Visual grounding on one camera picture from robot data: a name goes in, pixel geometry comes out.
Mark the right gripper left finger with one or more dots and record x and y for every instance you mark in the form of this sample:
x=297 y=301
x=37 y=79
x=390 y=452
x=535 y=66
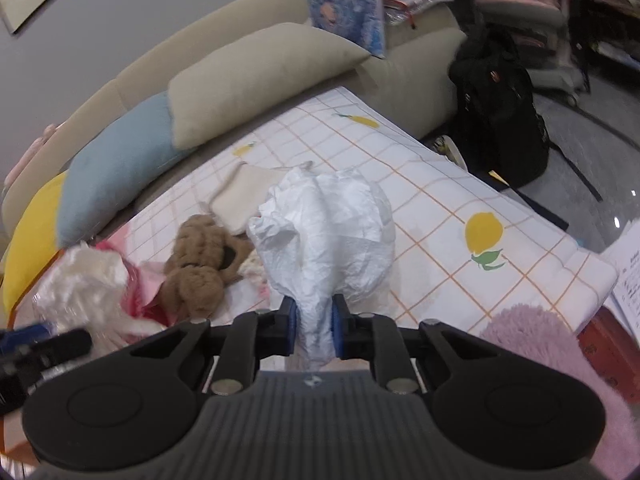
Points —
x=250 y=338

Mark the pink grey office chair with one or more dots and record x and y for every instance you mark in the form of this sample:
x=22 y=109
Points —
x=539 y=29

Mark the white paper sheets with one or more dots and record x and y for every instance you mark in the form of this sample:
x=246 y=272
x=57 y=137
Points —
x=623 y=254

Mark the blue anime print pillow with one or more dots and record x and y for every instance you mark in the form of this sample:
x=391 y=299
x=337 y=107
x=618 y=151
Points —
x=359 y=21

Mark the yellow cushion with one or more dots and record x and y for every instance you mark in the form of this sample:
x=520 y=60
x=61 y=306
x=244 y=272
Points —
x=33 y=244

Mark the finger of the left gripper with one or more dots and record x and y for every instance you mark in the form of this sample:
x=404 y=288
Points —
x=15 y=344

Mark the black backpack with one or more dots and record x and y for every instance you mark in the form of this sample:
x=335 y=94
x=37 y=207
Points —
x=496 y=127

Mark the beige sofa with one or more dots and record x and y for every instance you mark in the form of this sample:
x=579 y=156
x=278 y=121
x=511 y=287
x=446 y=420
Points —
x=410 y=86

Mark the clear plastic bundle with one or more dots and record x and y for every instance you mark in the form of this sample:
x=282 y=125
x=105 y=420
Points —
x=96 y=290

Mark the brown knotted plush toy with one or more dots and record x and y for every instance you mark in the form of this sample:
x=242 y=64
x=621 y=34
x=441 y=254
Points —
x=205 y=259

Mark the white paper bag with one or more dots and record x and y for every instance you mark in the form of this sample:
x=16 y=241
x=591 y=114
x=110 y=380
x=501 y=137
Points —
x=319 y=235

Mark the purple fluffy rug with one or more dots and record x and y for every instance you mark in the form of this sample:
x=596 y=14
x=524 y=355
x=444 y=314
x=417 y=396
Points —
x=541 y=336

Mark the cream knitted item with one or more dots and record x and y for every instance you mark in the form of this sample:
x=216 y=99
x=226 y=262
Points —
x=252 y=269

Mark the cream drawstring pouch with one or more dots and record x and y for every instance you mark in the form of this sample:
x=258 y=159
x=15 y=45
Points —
x=239 y=196

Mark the lemon print checked blanket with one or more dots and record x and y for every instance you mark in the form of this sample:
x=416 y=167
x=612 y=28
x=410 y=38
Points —
x=463 y=252

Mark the beige cushion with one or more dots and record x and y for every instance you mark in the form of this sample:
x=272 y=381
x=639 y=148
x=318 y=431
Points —
x=259 y=71

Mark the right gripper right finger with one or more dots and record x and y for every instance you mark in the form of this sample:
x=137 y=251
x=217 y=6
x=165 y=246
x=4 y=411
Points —
x=374 y=338

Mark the light blue cushion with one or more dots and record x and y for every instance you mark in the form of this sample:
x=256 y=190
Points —
x=114 y=168

